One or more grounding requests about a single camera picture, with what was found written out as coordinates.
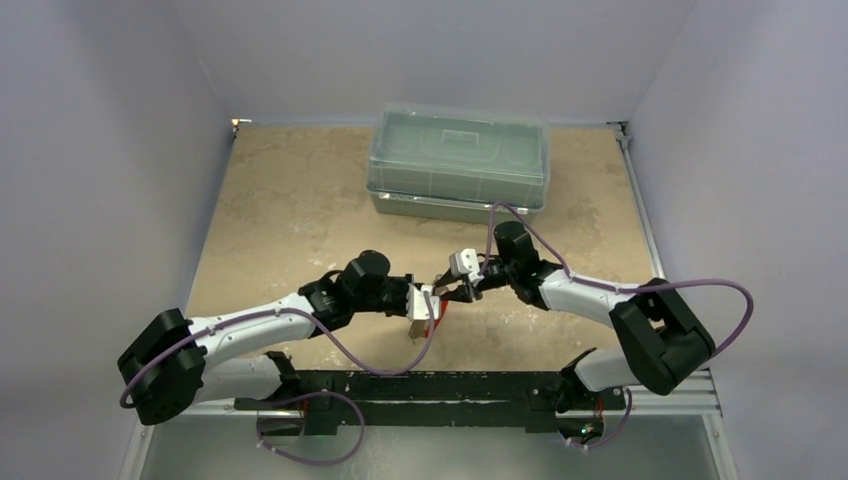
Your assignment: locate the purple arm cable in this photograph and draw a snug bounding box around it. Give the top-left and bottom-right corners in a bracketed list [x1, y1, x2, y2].
[483, 201, 757, 366]
[119, 299, 439, 411]

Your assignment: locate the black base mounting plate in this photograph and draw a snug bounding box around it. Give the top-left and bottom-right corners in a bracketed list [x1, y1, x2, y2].
[234, 370, 627, 436]

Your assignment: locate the clear lidded grey storage box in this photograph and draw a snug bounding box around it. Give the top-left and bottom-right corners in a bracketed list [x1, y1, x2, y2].
[365, 103, 551, 223]

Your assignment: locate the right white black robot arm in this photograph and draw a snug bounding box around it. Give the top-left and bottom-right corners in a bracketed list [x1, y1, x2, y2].
[434, 221, 716, 407]

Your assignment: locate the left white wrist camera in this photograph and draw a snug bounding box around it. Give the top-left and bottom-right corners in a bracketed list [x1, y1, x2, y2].
[406, 284, 440, 322]

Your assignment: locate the red handled metal key tool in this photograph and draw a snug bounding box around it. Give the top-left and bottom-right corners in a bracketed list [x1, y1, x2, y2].
[407, 300, 448, 341]

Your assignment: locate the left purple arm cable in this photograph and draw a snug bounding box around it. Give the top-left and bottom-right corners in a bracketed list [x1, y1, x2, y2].
[119, 299, 439, 411]

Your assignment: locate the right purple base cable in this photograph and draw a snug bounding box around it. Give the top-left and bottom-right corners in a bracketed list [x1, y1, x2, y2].
[564, 387, 636, 452]

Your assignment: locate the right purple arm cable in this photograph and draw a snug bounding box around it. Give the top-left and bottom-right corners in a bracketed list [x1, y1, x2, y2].
[483, 201, 757, 366]

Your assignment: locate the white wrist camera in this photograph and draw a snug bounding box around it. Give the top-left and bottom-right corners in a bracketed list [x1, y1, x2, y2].
[449, 248, 483, 284]
[406, 284, 440, 322]

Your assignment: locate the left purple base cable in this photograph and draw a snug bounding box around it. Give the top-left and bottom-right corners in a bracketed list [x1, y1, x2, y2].
[255, 390, 368, 466]

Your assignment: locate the aluminium frame rail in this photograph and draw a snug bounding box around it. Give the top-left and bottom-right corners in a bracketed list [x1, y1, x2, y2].
[117, 109, 717, 452]

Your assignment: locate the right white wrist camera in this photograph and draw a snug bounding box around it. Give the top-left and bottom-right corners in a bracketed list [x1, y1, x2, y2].
[449, 248, 483, 284]

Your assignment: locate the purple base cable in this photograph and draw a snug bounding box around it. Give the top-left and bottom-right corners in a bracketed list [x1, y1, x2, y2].
[255, 390, 368, 466]
[564, 387, 636, 452]

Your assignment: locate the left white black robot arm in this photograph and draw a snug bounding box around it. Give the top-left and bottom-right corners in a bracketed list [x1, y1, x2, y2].
[117, 250, 441, 425]

